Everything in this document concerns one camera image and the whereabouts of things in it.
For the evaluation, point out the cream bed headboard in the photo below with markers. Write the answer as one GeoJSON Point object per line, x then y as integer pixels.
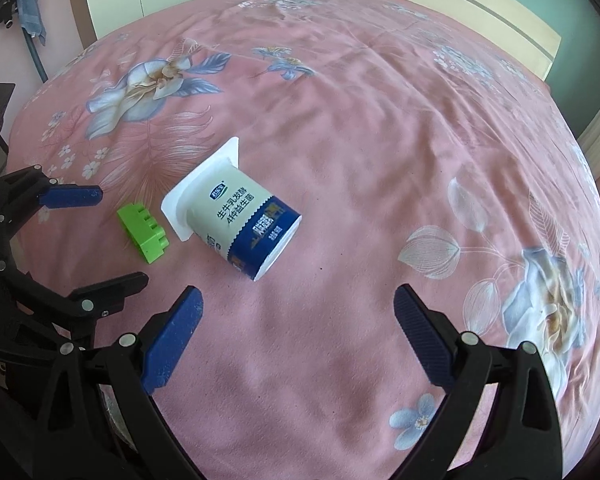
{"type": "Point", "coordinates": [480, 5]}

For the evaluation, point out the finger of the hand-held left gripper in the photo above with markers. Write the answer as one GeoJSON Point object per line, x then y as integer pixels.
{"type": "Point", "coordinates": [70, 196]}
{"type": "Point", "coordinates": [95, 300]}

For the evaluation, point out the pink floral blanket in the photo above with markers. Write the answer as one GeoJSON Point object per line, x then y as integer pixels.
{"type": "Point", "coordinates": [380, 185]}

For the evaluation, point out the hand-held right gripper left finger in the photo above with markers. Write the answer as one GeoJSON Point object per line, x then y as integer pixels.
{"type": "Point", "coordinates": [172, 342]}

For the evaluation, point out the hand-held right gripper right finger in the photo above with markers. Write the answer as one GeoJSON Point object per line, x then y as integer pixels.
{"type": "Point", "coordinates": [422, 337]}

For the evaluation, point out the light green toy brick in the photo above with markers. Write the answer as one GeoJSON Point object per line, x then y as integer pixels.
{"type": "Point", "coordinates": [142, 232]}

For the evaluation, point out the white blue yogurt cup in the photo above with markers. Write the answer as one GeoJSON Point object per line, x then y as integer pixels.
{"type": "Point", "coordinates": [240, 220]}

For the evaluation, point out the blue towel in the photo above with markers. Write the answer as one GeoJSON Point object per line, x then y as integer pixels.
{"type": "Point", "coordinates": [31, 5]}

